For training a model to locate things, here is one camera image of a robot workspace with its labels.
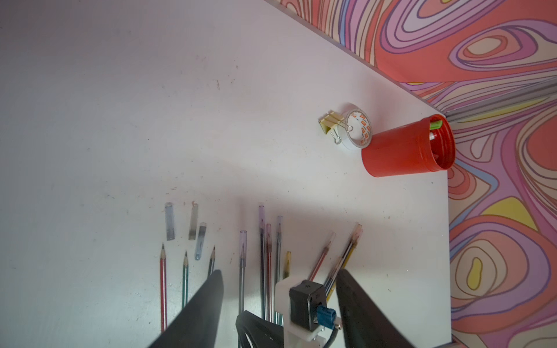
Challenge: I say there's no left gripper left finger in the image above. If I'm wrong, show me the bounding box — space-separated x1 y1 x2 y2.
150 270 223 347

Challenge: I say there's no dark blue pencil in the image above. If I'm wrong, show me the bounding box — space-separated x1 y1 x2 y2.
207 247 216 277

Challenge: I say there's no green marker in cup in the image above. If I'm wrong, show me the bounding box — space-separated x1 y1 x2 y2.
429 120 443 131

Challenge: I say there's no red capped pencil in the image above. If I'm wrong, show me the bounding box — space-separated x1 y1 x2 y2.
265 223 273 322

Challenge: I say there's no dark capped pencil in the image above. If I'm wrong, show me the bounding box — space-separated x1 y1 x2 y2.
259 205 268 319

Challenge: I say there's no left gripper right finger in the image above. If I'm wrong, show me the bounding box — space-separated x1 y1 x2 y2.
337 269 413 347

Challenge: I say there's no yellow binder clip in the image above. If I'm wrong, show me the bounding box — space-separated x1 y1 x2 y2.
319 111 353 144

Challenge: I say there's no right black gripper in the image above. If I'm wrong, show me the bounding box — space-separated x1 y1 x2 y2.
236 310 284 348

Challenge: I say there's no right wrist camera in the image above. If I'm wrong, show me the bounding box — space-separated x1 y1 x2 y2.
275 276 342 347

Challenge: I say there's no yellow black capped pencil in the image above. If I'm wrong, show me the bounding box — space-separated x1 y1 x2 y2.
326 223 364 301

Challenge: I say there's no clear tape roll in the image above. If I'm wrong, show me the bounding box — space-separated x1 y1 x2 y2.
337 108 373 150

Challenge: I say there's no clear grey pencil cap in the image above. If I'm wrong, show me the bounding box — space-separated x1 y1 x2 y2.
188 201 199 241

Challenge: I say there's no red pen cup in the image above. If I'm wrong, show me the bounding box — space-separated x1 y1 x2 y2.
361 115 456 178

